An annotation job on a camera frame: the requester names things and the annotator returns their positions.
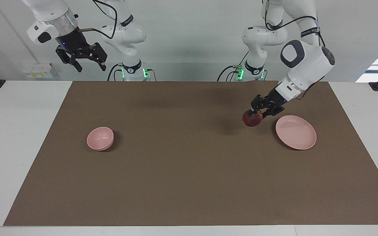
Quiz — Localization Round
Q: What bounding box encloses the pink bowl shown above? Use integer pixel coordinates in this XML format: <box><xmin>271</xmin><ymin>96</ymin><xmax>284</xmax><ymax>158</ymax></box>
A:
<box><xmin>87</xmin><ymin>127</ymin><xmax>114</xmax><ymax>151</ymax></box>

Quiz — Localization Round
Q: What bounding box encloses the pink plate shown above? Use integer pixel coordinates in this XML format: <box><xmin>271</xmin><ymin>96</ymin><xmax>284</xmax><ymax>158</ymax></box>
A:
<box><xmin>276</xmin><ymin>115</ymin><xmax>317</xmax><ymax>150</ymax></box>

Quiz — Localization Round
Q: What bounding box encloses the black arm gripper cable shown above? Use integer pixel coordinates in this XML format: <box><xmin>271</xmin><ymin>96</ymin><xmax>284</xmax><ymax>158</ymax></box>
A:
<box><xmin>264</xmin><ymin>0</ymin><xmax>326</xmax><ymax>47</ymax></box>
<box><xmin>77</xmin><ymin>0</ymin><xmax>118</xmax><ymax>40</ymax></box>

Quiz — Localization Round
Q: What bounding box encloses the black left arm gripper cable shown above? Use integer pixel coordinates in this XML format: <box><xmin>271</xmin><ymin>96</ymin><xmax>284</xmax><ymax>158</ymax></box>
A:
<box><xmin>264</xmin><ymin>0</ymin><xmax>326</xmax><ymax>47</ymax></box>

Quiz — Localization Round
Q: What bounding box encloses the black left arm base cable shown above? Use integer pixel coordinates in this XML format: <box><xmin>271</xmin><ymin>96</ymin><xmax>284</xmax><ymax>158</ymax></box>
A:
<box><xmin>218</xmin><ymin>51</ymin><xmax>250</xmax><ymax>82</ymax></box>

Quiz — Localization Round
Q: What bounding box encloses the white wall socket box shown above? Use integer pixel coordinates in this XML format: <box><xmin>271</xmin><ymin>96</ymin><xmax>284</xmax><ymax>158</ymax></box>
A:
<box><xmin>22</xmin><ymin>62</ymin><xmax>58</xmax><ymax>79</ymax></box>

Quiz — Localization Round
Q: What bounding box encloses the red apple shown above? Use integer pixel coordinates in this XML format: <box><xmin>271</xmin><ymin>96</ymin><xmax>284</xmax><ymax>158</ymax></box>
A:
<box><xmin>242</xmin><ymin>110</ymin><xmax>263</xmax><ymax>127</ymax></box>

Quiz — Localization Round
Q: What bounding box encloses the black right arm gripper cable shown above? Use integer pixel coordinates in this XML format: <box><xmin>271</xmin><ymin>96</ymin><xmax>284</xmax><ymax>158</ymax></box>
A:
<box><xmin>77</xmin><ymin>0</ymin><xmax>118</xmax><ymax>40</ymax></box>

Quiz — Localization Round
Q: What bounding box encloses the black right arm base cable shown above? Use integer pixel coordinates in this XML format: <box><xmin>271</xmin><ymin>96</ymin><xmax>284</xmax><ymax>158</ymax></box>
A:
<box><xmin>107</xmin><ymin>64</ymin><xmax>124</xmax><ymax>81</ymax></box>

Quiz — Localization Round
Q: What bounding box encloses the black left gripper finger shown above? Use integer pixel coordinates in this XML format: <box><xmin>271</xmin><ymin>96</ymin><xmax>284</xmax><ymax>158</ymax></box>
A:
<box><xmin>251</xmin><ymin>94</ymin><xmax>270</xmax><ymax>112</ymax></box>
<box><xmin>261</xmin><ymin>105</ymin><xmax>285</xmax><ymax>119</ymax></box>

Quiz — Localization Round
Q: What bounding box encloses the black arm base cable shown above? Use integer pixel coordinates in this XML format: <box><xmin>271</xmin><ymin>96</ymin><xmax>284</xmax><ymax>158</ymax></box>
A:
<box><xmin>218</xmin><ymin>51</ymin><xmax>250</xmax><ymax>82</ymax></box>
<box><xmin>107</xmin><ymin>64</ymin><xmax>124</xmax><ymax>81</ymax></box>

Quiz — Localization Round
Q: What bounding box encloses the brown table mat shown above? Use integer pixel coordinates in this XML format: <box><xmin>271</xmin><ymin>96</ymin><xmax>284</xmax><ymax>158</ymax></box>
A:
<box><xmin>4</xmin><ymin>81</ymin><xmax>378</xmax><ymax>226</ymax></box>

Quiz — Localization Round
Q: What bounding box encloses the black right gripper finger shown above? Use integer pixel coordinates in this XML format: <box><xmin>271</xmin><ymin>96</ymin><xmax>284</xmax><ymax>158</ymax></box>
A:
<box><xmin>55</xmin><ymin>46</ymin><xmax>83</xmax><ymax>72</ymax></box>
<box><xmin>84</xmin><ymin>43</ymin><xmax>107</xmax><ymax>71</ymax></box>

